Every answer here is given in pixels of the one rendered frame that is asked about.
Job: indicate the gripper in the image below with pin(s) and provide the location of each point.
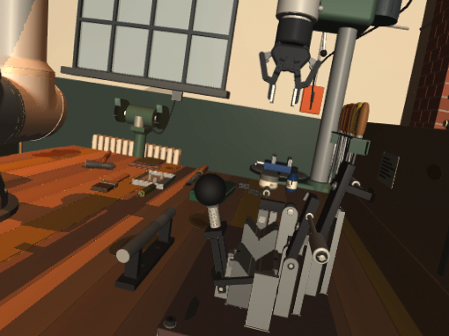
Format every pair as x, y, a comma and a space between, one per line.
293, 52

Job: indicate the black ball knob end stop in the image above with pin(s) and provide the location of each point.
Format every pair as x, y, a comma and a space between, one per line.
210, 189

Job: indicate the grey drilling jig body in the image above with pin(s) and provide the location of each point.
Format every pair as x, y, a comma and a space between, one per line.
259, 241

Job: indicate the grey steel shaft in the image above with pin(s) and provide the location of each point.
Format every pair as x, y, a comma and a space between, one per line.
147, 233

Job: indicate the black shaft rest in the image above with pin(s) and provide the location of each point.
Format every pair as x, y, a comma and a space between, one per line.
140, 262

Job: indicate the green pillar drill press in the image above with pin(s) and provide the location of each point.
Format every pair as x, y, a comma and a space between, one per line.
336, 105

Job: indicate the red yellow striped screwdriver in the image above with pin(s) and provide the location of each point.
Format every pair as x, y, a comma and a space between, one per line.
343, 119
350, 119

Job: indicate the blue drill vise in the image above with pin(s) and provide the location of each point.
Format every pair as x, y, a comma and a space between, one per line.
277, 166

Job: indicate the green screwdriver rack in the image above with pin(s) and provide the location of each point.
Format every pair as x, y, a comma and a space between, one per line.
357, 144

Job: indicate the white round tin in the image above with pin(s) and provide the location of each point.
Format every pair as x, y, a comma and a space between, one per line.
268, 182

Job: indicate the blue small bottle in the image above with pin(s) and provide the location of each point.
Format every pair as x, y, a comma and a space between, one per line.
292, 184

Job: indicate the black round plate bolt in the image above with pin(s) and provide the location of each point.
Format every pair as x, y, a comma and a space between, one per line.
170, 321
267, 192
356, 183

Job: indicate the green bench grinder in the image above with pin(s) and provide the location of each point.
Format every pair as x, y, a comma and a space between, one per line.
140, 114

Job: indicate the large multi-pane window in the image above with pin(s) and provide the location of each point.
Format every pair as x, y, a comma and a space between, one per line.
133, 45

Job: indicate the brown flat pad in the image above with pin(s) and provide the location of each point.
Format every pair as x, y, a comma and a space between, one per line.
147, 162

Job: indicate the grey compartment tray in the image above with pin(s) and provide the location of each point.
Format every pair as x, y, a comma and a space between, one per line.
149, 177

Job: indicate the yellow black small tool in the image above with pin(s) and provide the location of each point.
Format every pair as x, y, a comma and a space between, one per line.
147, 191

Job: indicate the cream ribbed radiator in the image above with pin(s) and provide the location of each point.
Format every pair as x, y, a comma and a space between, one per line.
105, 143

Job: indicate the dark brown cabinet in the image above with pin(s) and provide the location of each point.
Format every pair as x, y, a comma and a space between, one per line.
414, 227

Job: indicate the dark grey hammer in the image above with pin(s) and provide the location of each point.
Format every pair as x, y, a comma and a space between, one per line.
98, 164

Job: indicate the dark bench brush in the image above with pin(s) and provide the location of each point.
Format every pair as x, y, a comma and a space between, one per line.
103, 185

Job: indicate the orange wall sign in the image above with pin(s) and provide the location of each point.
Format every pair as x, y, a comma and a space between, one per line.
308, 108

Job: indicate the grey wall socket box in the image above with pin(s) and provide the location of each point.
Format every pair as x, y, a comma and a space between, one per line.
177, 95

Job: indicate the brown jig base plate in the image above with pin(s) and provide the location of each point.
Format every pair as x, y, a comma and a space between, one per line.
210, 315

